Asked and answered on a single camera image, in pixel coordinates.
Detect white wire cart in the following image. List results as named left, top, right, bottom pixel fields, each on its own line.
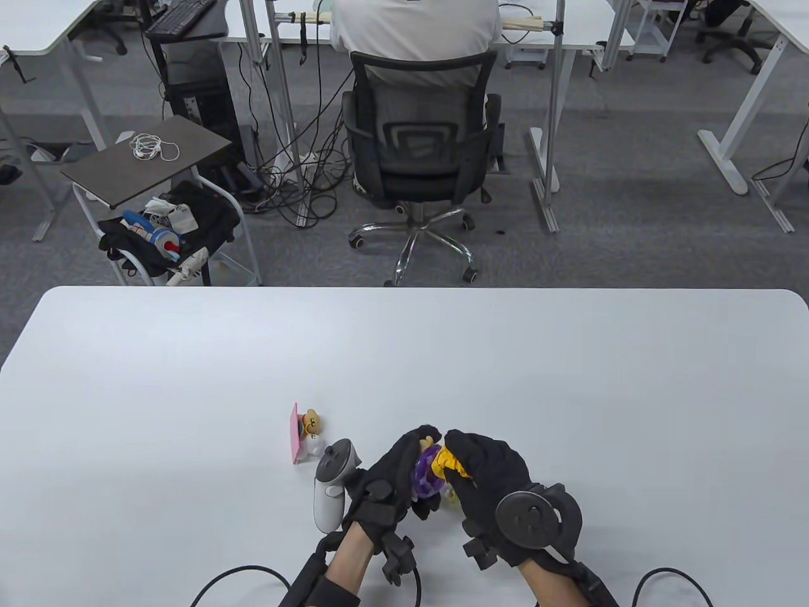
left=626, top=0, right=690, bottom=63

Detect bear ornament purple base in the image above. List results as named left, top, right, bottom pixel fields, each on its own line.
left=412, top=435, right=443, bottom=503

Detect black keyboard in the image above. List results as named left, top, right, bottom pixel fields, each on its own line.
left=145, top=0, right=219, bottom=37

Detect white crumpled plastic bag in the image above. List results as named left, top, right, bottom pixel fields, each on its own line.
left=144, top=197, right=198, bottom=231

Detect white office desk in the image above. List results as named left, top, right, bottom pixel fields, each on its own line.
left=698, top=0, right=809, bottom=233
left=218, top=0, right=636, bottom=193
left=0, top=0, right=105, bottom=241

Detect person's right forearm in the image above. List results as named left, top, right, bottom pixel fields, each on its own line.
left=518, top=556, right=620, bottom=607

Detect white power strip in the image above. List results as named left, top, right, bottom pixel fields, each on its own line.
left=275, top=152, right=323, bottom=190

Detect person's left hand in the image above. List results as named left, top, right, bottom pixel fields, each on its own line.
left=341, top=425, right=443, bottom=541

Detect yellow dusting cloth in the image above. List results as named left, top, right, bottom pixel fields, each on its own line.
left=432, top=445, right=475, bottom=484

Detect person's left forearm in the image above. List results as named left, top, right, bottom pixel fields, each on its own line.
left=322, top=525, right=374, bottom=607

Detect black forearm electronics box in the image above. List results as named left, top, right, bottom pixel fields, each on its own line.
left=284, top=550, right=332, bottom=607
left=569, top=560, right=623, bottom=607

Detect black computer tower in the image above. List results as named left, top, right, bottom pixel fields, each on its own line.
left=163, top=43, right=246, bottom=165

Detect black mesh office chair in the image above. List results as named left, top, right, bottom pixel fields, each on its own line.
left=341, top=49, right=506, bottom=286

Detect white earphones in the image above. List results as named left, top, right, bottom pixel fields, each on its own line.
left=130, top=133, right=181, bottom=162

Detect black wrist camera block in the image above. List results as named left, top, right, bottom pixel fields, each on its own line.
left=378, top=534, right=418, bottom=586
left=463, top=534, right=503, bottom=572

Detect dark top white cart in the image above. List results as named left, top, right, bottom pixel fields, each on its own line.
left=61, top=115, right=264, bottom=288

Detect black swivel chair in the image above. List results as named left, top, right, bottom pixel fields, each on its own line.
left=686, top=0, right=775, bottom=75
left=68, top=0, right=166, bottom=56

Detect black bag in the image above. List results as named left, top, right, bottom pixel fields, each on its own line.
left=98, top=180, right=242, bottom=279

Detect black cable bundle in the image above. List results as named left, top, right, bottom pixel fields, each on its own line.
left=237, top=38, right=355, bottom=228

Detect black glove cable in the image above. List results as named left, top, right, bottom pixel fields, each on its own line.
left=192, top=566, right=295, bottom=607
left=632, top=568, right=715, bottom=607

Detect blue red white toy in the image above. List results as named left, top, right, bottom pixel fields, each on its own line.
left=122, top=211, right=185, bottom=261

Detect black white handheld controller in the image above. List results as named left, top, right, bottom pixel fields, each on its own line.
left=313, top=439, right=363, bottom=533
left=495, top=484, right=583, bottom=563

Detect person's right hand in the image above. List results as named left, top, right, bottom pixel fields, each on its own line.
left=444, top=430, right=583, bottom=570

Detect bear ornament pink board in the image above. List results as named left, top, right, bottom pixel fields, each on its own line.
left=289, top=403, right=326, bottom=465

